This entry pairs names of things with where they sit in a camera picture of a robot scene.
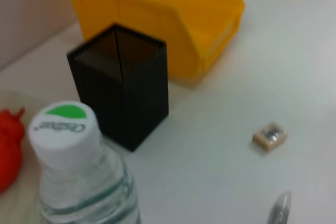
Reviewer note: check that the grey glitter marker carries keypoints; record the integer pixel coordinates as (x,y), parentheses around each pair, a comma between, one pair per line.
(279,208)

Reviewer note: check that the clear green-label water bottle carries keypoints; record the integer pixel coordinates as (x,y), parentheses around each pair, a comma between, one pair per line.
(78,169)

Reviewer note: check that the beige eraser with barcode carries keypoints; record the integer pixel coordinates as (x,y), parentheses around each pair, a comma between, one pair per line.
(270,137)

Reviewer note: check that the yellow plastic bin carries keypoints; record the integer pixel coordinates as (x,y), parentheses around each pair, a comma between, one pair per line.
(170,11)

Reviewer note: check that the black mesh pen holder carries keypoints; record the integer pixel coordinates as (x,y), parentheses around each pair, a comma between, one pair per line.
(131,98)

